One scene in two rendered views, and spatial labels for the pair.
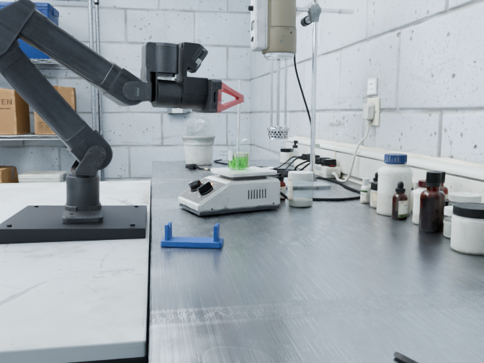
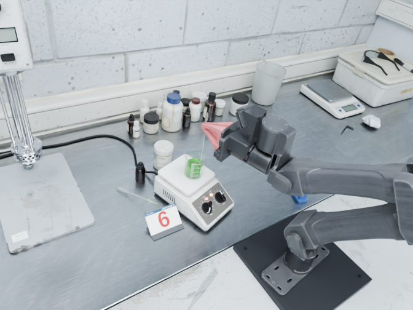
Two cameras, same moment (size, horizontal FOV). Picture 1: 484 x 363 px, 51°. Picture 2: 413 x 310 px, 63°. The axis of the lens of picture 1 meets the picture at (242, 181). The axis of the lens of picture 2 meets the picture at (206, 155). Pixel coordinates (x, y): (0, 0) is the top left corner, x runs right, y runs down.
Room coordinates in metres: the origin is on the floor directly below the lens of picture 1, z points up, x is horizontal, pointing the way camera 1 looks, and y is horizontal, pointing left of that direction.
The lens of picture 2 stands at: (1.47, 0.61, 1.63)
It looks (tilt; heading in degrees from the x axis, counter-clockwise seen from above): 40 degrees down; 239
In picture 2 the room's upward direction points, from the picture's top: 11 degrees clockwise
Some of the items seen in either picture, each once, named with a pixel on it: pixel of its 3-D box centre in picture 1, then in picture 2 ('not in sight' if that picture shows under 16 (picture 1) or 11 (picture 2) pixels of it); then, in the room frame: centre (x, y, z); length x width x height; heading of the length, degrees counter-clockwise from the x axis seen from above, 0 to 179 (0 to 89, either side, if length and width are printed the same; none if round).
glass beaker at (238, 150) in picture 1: (239, 153); (193, 164); (1.15, 0.01, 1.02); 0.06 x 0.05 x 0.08; 158
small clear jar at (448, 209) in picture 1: (456, 222); (219, 107); (0.87, -0.38, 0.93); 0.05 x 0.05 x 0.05
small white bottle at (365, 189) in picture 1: (365, 190); (136, 129); (1.22, -0.30, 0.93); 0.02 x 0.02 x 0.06
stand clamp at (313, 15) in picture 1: (309, 15); not in sight; (1.60, -0.20, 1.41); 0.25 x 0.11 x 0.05; 100
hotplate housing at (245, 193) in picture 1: (232, 191); (192, 189); (1.15, 0.02, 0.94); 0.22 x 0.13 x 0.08; 117
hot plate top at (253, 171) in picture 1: (243, 171); (186, 173); (1.16, 0.00, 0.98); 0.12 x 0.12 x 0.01; 27
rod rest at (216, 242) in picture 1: (192, 234); (296, 187); (0.81, 0.08, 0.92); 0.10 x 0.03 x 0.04; 84
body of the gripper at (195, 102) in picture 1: (193, 95); (241, 146); (1.08, 0.10, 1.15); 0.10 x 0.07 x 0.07; 28
